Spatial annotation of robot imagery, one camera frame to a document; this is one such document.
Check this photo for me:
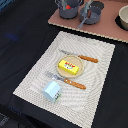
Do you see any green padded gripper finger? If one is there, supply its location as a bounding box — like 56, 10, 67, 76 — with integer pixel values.
61, 0, 67, 10
84, 2, 90, 13

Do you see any brown toy sausage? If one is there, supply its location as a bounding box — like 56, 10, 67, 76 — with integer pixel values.
87, 10, 91, 18

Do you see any grey cooking pot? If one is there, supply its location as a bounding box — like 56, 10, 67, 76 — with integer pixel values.
55, 0, 83, 19

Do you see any yellow butter box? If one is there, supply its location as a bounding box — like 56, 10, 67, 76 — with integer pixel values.
58, 60, 79, 75

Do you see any light blue cup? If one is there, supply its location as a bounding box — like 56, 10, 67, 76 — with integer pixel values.
42, 81, 61, 103

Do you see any black stove burner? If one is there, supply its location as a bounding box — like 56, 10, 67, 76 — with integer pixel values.
90, 1, 104, 10

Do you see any grey frying pan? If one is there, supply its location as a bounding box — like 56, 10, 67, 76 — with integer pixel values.
78, 6, 101, 29

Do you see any pink toy stove board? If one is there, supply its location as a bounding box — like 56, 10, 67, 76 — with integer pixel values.
48, 0, 128, 43

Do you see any beige bowl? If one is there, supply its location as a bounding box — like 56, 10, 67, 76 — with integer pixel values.
119, 5, 128, 30

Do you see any round tan plate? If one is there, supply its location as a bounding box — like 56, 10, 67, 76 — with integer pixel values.
57, 55, 84, 78

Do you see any beige woven placemat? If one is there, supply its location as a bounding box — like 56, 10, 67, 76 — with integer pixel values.
13, 31, 115, 128

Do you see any knife with orange handle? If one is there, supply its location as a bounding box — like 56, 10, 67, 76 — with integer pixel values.
59, 49, 98, 63

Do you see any fork with orange handle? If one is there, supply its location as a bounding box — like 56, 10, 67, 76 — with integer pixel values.
45, 71, 86, 90

